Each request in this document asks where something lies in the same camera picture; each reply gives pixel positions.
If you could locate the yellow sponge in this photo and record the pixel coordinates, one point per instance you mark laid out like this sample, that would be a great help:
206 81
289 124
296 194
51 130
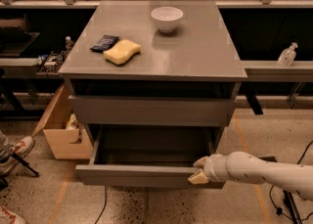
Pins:
122 51

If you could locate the grey drawer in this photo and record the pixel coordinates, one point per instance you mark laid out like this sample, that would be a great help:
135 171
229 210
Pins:
147 156
153 111

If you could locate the white ceramic bowl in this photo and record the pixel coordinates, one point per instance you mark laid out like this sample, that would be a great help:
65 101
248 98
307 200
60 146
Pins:
166 19

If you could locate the small clear bottle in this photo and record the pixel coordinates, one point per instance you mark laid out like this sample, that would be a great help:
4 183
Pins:
69 43

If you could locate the black power strip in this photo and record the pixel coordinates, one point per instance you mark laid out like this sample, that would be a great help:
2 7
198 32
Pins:
291 206

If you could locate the open cardboard box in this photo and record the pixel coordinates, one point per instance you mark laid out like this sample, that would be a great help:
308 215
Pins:
66 138

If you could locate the dark blue snack packet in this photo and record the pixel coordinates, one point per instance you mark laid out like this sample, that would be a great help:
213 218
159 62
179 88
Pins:
104 44

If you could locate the grey drawer cabinet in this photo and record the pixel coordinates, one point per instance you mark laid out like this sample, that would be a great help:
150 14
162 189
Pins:
198 60

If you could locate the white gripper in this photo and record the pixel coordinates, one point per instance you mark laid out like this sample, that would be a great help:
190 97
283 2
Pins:
210 168

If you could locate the grey top drawer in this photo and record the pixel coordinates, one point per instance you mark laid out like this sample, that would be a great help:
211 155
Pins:
153 111

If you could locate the black floor pedal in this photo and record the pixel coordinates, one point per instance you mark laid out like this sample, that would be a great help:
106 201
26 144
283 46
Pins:
270 159

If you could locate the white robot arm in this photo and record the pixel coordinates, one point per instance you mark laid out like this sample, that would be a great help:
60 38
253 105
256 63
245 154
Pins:
246 168

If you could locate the clear sanitizer pump bottle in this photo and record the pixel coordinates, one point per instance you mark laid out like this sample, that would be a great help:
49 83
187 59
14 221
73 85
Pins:
287 56

